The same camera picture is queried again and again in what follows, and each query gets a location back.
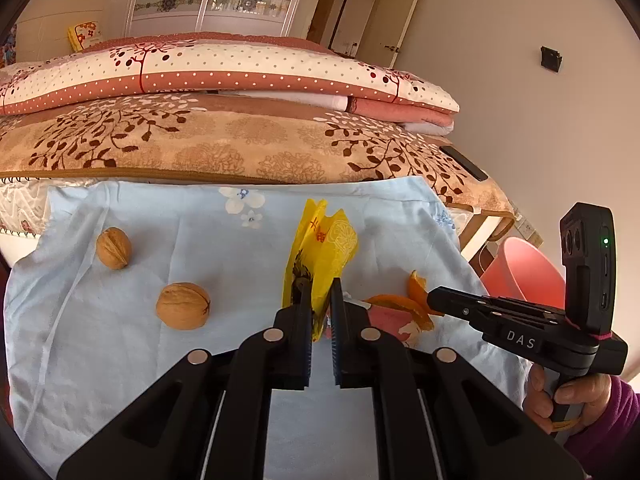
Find yellow candy wrapper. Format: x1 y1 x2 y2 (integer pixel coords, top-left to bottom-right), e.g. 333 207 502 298
282 198 358 341

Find pink plastic trash bin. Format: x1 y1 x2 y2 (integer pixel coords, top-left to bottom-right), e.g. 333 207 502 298
480 237 565 309

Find person's right hand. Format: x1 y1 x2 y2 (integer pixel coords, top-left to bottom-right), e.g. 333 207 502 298
523 364 612 434

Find pink snack packet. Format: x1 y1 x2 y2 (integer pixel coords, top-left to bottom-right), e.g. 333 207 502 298
346 300 422 348

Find orange peel piece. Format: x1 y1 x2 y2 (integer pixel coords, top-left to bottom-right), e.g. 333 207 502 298
366 270 444 332

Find brown walnut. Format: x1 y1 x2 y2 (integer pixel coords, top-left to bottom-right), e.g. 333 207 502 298
96 226 132 270
155 282 210 330

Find black smartphone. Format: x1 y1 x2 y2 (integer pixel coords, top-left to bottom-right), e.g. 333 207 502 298
439 145 488 182

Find light blue floral cloth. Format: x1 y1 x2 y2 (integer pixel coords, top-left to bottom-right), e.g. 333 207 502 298
3 174 533 480

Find brown leaf pattern bedspread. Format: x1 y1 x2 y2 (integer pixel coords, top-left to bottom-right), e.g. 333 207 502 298
1 93 514 217

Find folded polka dot quilt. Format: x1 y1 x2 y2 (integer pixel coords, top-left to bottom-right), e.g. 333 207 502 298
1 32 460 127

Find wooden room door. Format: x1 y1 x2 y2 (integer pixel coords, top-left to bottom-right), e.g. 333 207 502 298
356 0 419 68

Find yellow patterned pillow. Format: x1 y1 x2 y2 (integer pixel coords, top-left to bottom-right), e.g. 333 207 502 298
67 21 103 52

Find colourful cushion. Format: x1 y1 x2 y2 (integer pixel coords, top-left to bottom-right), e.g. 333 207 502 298
0 24 17 68

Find wall socket strip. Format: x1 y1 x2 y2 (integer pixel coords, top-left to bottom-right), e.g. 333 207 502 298
514 214 544 248

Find black tracking camera box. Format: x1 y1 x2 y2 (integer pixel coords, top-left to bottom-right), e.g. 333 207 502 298
560 203 616 339

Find black wall mounted box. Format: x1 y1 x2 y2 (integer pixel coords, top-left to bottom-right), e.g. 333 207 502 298
540 46 563 73

